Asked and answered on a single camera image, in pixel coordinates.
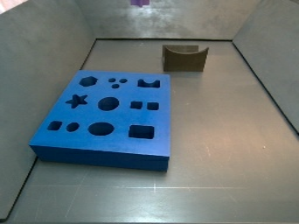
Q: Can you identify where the blue shape-sorter board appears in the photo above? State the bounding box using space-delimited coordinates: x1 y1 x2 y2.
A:
29 70 170 172

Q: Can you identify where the black curved stand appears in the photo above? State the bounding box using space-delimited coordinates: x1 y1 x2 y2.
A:
162 45 209 72

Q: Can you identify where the purple star prism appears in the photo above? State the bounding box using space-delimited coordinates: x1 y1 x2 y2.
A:
129 0 149 7

